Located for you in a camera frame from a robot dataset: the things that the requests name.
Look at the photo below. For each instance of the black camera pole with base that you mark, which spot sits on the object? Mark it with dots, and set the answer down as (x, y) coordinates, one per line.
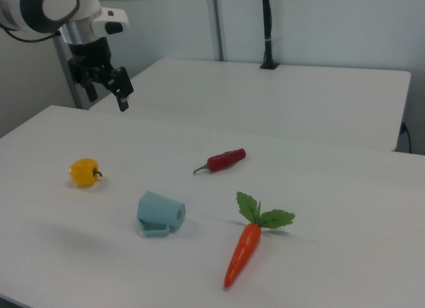
(267, 52)

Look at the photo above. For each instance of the light blue hexagonal mug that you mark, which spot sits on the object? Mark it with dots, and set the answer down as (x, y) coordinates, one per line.
(159, 208)

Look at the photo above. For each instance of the yellow bell pepper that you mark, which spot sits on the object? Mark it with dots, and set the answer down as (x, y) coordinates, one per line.
(83, 172)

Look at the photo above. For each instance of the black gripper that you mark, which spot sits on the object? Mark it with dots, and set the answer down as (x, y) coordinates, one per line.
(91, 60)

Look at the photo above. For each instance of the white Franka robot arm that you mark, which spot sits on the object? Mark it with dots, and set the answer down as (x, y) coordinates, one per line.
(86, 2)

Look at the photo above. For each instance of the orange carrot with green leaves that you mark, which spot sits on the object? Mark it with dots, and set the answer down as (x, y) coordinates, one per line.
(244, 248)

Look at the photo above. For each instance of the red chili pepper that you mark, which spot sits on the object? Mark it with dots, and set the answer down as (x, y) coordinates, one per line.
(222, 161)

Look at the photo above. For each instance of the white side table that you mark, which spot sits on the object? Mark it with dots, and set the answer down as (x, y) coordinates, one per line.
(265, 99)

